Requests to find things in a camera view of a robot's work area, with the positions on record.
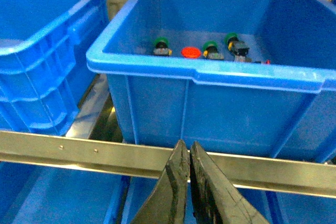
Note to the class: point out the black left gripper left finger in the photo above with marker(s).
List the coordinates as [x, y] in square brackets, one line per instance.
[167, 201]

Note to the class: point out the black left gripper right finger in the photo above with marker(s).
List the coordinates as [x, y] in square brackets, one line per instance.
[215, 199]

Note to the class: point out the red push button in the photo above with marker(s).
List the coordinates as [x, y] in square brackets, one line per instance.
[191, 52]

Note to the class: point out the blue plastic bin with buttons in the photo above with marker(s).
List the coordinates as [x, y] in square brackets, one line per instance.
[285, 109]

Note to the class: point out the blue lower-shelf bin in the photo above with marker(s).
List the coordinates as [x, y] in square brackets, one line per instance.
[39, 194]
[275, 207]

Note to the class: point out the blue lower-shelf bin left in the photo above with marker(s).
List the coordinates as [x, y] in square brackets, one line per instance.
[39, 194]

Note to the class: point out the green push button middle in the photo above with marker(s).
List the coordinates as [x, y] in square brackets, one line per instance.
[210, 51]

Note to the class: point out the green push button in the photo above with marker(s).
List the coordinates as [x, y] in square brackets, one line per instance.
[210, 51]
[238, 48]
[161, 47]

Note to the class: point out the green push button right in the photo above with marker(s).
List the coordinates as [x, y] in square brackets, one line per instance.
[238, 48]

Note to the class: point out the green push button left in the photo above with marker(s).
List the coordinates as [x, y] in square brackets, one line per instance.
[161, 47]

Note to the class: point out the ribbed blue bin at left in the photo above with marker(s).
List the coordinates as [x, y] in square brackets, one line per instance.
[44, 71]

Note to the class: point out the metal shelf front rail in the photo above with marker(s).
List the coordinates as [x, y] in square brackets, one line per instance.
[148, 161]

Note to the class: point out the small red black switch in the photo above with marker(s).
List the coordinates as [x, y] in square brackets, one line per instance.
[267, 62]

